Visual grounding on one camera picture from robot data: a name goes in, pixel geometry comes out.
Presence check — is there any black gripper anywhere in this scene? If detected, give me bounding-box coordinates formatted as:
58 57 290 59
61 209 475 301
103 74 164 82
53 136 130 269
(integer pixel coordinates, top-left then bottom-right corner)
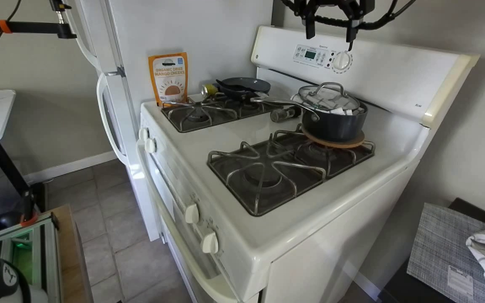
304 0 378 52

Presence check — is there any glass pot lid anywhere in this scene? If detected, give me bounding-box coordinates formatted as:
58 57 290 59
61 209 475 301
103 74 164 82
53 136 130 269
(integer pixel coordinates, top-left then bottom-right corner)
297 81 366 118

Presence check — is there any white cloth in pot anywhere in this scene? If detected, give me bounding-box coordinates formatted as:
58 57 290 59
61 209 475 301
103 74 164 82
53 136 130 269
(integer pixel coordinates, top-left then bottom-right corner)
307 91 364 118

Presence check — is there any black cooking pot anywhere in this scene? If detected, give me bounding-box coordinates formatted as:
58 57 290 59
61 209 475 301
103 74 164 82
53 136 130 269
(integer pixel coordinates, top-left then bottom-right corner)
299 103 369 143

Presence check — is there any white oven timer dial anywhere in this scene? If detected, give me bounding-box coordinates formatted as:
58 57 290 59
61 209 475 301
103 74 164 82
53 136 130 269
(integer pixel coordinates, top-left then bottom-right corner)
332 49 356 74

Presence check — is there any small grey metal cap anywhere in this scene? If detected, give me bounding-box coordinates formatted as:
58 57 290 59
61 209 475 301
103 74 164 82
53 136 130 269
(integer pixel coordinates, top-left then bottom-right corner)
270 104 302 125

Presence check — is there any black frying pan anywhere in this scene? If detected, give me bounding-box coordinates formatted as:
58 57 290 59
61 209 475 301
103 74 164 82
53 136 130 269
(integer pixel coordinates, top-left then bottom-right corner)
214 76 312 111

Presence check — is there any round cork trivet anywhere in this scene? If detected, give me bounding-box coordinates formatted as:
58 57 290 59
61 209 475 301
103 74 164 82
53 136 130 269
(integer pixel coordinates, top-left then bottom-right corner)
300 126 368 152

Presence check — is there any white refrigerator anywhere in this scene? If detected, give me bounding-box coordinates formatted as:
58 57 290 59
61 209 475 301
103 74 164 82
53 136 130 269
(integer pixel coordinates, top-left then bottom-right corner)
56 0 275 244

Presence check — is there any white gas stove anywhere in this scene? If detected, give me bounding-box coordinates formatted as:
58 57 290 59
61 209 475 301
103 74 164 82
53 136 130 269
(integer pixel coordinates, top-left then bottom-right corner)
137 24 482 303

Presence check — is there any black cast-iron stove grate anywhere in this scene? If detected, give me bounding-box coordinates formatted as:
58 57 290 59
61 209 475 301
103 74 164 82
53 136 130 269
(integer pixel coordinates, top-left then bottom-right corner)
159 91 290 135
206 125 376 219

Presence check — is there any orange food pouch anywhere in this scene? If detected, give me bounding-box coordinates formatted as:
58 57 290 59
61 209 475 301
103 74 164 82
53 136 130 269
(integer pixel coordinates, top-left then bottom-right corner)
147 51 191 108

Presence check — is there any grey woven placemat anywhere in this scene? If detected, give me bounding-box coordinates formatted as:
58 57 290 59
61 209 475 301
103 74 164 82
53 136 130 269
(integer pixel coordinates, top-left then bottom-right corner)
406 202 485 303

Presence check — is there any black side table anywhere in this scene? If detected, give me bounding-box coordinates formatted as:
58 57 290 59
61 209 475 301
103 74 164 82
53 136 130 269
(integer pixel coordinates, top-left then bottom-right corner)
379 197 485 303

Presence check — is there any black bar with orange tape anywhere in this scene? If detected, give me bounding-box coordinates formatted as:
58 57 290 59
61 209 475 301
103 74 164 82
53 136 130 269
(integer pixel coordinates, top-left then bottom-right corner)
0 19 80 40

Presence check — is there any wooden board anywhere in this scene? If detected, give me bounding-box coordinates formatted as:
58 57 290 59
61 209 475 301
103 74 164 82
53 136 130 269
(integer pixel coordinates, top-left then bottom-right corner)
51 204 93 303

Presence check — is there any black stand leg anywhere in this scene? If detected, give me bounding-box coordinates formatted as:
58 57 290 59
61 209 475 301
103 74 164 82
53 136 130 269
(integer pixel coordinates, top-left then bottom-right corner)
0 141 39 226

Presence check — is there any black corrugated cable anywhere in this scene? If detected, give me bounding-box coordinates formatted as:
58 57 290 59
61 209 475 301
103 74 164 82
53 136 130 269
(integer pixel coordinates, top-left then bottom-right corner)
280 0 418 30

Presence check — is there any white oven door handle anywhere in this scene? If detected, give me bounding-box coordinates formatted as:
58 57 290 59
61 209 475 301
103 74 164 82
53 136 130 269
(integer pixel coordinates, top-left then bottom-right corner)
150 187 241 303

